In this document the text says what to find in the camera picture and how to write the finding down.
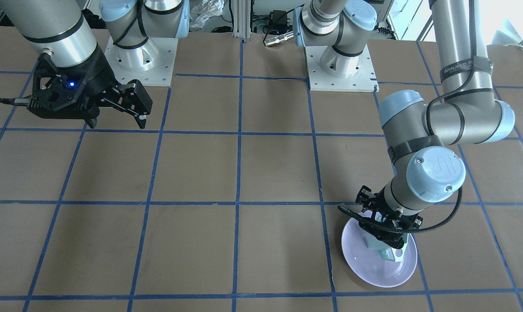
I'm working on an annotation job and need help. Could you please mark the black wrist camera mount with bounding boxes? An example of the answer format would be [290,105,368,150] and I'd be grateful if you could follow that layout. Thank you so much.
[337,205,408,249]
[0,54,98,120]

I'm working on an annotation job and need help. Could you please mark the black power adapter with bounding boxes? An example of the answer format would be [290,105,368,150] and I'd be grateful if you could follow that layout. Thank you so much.
[268,10,288,28]

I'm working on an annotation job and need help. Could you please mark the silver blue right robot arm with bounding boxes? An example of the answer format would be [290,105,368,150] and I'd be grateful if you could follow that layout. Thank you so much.
[0,0,190,129]

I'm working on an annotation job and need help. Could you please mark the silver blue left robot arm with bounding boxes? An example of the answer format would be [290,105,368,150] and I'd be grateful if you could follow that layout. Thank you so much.
[338,0,515,249]

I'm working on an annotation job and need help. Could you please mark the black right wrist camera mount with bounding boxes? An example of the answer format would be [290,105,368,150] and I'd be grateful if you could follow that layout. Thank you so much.
[0,54,98,120]

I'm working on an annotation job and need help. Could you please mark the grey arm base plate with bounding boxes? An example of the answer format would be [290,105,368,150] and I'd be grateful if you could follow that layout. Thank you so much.
[304,46,380,92]
[105,38,179,87]

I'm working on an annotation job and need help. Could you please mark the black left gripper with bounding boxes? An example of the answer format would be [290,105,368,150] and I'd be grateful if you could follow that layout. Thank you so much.
[355,185,423,233]

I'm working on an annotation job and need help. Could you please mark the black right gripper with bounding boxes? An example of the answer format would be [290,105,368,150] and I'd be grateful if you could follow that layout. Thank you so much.
[84,44,153,130]

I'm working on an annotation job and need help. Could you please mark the aluminium extrusion post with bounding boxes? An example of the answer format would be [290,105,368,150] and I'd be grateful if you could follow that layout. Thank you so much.
[229,0,253,41]

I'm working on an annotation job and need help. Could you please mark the mint green faceted cup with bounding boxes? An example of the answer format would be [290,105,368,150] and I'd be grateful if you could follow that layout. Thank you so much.
[364,234,412,262]

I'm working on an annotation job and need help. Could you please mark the lavender round plate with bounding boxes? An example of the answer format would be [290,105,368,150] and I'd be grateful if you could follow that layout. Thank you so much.
[341,218,418,288]

